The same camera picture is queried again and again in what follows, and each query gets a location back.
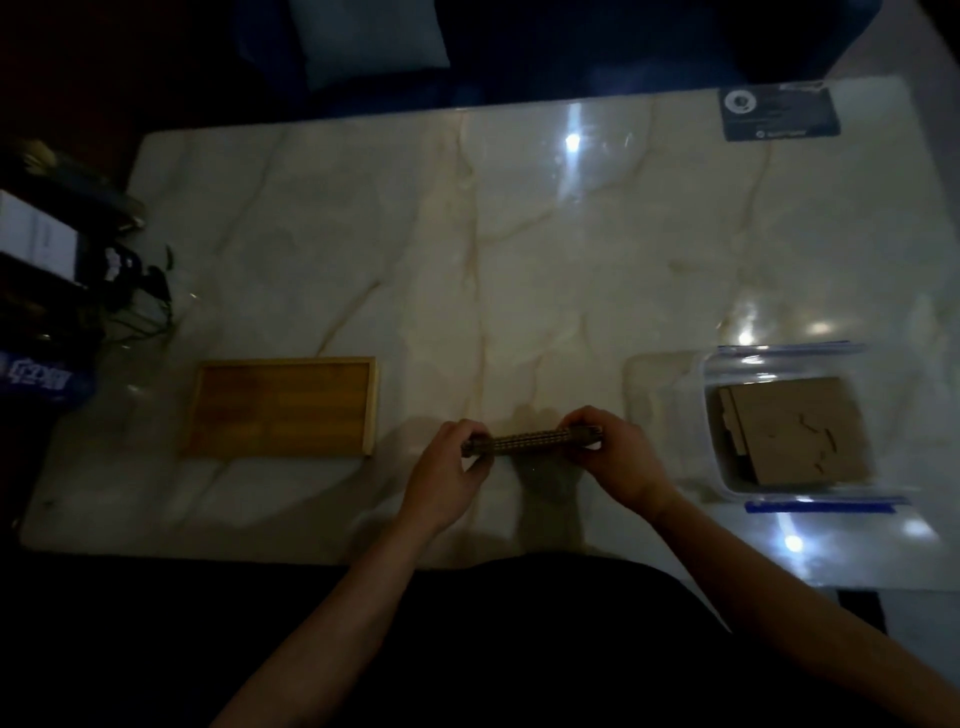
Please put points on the person's left thumb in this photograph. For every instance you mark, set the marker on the person's left thumb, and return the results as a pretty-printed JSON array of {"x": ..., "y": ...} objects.
[{"x": 481, "y": 462}]

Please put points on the person's right forearm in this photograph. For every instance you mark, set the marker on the person's right forearm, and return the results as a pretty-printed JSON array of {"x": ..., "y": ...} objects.
[{"x": 795, "y": 607}]

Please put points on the wooden tray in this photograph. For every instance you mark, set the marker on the wooden tray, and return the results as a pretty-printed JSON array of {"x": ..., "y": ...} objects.
[{"x": 281, "y": 409}]

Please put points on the clear plastic container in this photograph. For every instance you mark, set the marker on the clear plastic container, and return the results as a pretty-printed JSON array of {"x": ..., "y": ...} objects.
[{"x": 810, "y": 424}]

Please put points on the clear glass vase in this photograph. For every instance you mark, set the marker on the clear glass vase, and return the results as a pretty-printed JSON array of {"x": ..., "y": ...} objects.
[{"x": 146, "y": 300}]

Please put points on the pale cushion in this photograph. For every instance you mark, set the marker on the pale cushion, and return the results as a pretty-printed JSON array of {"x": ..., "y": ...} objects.
[{"x": 367, "y": 37}]

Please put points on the person's right hand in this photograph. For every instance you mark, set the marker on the person's right hand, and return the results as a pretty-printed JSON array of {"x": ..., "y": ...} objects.
[{"x": 624, "y": 457}]

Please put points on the person's right thumb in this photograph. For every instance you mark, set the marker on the person's right thumb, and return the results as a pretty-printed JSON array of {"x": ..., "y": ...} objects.
[{"x": 584, "y": 451}]

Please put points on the brown cardboard sheet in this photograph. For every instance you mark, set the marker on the brown cardboard sheet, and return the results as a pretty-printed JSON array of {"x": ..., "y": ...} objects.
[{"x": 795, "y": 429}]

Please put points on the person's left hand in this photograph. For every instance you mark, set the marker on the person's left hand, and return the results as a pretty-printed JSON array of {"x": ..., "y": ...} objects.
[{"x": 441, "y": 475}]

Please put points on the blue packet with white print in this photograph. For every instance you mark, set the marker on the blue packet with white print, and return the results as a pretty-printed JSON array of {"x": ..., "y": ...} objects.
[{"x": 41, "y": 379}]

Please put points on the person's left forearm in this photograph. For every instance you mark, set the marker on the person's left forearm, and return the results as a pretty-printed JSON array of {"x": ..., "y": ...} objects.
[{"x": 337, "y": 622}]

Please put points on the person's black trousers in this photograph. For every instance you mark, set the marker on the person's black trousers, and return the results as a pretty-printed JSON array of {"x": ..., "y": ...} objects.
[{"x": 465, "y": 645}]

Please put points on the dark blue sofa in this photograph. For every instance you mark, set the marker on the dark blue sofa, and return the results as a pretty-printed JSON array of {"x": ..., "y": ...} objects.
[{"x": 570, "y": 45}]

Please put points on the dark card with white print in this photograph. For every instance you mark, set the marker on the dark card with white print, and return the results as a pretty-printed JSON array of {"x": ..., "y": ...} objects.
[{"x": 780, "y": 112}]

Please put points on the white box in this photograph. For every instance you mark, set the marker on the white box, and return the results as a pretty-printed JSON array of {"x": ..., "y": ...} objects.
[{"x": 34, "y": 236}]

